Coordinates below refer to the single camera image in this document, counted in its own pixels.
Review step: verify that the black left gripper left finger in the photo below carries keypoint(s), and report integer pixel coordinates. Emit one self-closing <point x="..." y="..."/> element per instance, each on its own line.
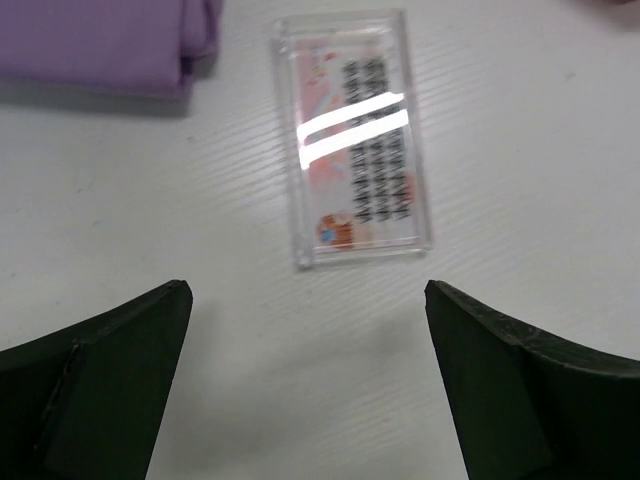
<point x="87" y="401"/>

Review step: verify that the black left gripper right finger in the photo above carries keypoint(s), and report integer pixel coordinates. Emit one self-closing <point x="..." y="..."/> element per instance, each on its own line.
<point x="528" y="404"/>

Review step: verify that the clear plastic card case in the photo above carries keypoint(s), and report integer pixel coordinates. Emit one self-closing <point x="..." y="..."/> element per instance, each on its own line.
<point x="353" y="154"/>

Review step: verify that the purple shorts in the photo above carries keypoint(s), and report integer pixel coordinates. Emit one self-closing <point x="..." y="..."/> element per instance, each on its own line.
<point x="138" y="48"/>

